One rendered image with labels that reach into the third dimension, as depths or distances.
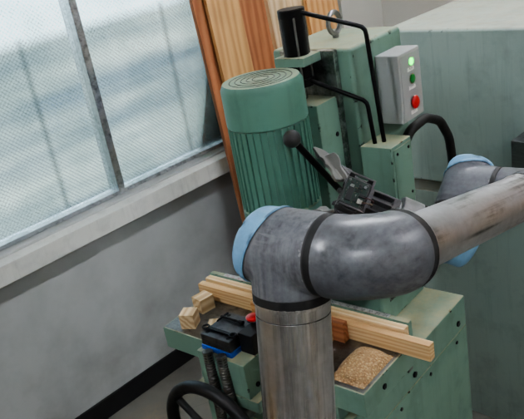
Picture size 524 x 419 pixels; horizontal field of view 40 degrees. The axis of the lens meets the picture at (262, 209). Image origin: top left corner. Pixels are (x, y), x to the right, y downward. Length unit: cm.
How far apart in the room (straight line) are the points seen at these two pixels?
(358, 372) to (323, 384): 48
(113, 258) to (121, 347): 39
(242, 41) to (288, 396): 221
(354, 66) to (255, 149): 30
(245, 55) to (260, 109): 166
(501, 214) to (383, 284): 33
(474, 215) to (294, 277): 32
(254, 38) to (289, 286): 229
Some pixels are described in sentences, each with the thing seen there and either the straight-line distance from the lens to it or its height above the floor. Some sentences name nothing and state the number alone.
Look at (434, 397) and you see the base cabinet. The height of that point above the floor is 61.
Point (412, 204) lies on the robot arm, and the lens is 141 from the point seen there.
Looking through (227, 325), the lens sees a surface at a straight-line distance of 161.
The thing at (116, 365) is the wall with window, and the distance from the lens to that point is 311.
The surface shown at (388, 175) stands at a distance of 163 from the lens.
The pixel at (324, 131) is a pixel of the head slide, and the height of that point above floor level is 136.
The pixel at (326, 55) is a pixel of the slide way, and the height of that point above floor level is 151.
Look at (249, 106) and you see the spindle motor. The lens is 145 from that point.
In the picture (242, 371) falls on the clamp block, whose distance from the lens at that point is 155.
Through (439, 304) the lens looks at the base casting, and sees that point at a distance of 195.
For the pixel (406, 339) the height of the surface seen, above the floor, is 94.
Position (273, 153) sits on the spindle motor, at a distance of 147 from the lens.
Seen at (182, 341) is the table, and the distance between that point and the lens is 183.
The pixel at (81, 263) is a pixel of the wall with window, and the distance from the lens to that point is 288.
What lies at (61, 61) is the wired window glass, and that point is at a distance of 282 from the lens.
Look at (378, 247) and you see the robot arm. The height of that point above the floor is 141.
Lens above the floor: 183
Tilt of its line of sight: 23 degrees down
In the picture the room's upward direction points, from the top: 11 degrees counter-clockwise
